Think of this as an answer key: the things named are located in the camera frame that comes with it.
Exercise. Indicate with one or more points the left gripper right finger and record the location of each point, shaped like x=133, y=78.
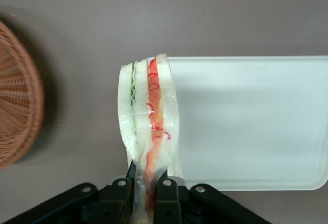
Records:
x=169, y=203

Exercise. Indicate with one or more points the cream rectangular tray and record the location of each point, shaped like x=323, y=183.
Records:
x=243, y=119

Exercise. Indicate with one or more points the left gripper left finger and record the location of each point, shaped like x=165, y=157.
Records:
x=112, y=201

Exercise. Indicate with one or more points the round brown wicker basket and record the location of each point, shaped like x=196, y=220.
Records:
x=15, y=101

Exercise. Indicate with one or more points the triangle sandwich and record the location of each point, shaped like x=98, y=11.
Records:
x=153, y=106

